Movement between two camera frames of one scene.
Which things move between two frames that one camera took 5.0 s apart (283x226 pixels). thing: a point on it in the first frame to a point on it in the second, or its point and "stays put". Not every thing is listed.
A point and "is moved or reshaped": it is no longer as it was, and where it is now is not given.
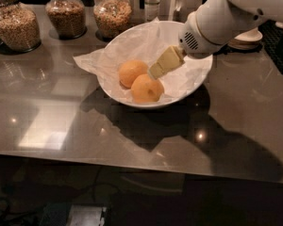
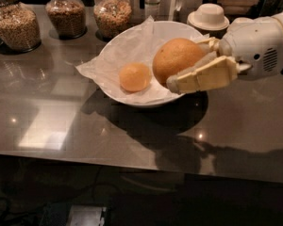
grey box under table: x=86 y=216 stays put
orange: x=146 y=88 is moved or reshaped
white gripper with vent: x=196 y=39 to x=254 y=49
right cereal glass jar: x=112 y=12 stays put
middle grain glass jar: x=66 y=12 stays put
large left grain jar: x=13 y=23 stays put
